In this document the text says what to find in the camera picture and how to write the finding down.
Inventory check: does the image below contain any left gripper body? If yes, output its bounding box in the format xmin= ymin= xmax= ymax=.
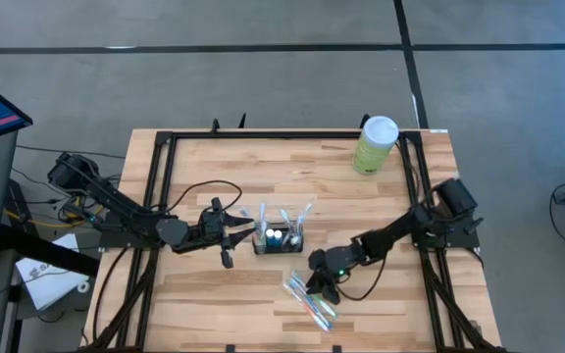
xmin=186 ymin=196 xmax=235 ymax=271

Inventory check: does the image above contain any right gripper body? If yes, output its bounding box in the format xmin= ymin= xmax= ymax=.
xmin=308 ymin=244 xmax=362 ymax=285

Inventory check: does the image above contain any green handled toothbrush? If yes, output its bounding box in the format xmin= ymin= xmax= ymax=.
xmin=290 ymin=270 xmax=338 ymax=318
xmin=279 ymin=207 xmax=294 ymax=245

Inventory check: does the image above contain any green disinfecting wipes canister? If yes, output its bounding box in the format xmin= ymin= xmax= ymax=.
xmin=351 ymin=115 xmax=400 ymax=177

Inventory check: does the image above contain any black support beam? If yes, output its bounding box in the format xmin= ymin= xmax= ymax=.
xmin=0 ymin=223 xmax=101 ymax=278

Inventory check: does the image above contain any white printed paper sheet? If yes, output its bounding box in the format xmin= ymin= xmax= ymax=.
xmin=15 ymin=232 xmax=91 ymax=312

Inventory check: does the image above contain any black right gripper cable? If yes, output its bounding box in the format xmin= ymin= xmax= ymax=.
xmin=335 ymin=257 xmax=389 ymax=302

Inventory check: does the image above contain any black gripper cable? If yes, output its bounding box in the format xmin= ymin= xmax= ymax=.
xmin=335 ymin=257 xmax=389 ymax=302
xmin=164 ymin=179 xmax=244 ymax=217

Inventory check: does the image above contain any black wire caddy basket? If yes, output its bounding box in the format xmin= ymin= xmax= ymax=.
xmin=251 ymin=222 xmax=305 ymax=256

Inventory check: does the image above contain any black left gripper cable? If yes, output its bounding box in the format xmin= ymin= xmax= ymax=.
xmin=164 ymin=179 xmax=244 ymax=217

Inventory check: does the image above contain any black aluminium table frame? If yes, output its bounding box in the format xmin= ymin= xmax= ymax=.
xmin=81 ymin=127 xmax=505 ymax=353

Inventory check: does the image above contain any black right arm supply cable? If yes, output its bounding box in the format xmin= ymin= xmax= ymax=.
xmin=393 ymin=139 xmax=436 ymax=210

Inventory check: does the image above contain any black left base cable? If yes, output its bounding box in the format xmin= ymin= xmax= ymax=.
xmin=90 ymin=247 xmax=131 ymax=344

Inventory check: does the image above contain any thin black floor cable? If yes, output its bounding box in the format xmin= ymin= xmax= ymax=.
xmin=15 ymin=143 xmax=127 ymax=161

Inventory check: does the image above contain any yellow cable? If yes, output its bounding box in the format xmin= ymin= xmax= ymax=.
xmin=3 ymin=208 xmax=98 ymax=230

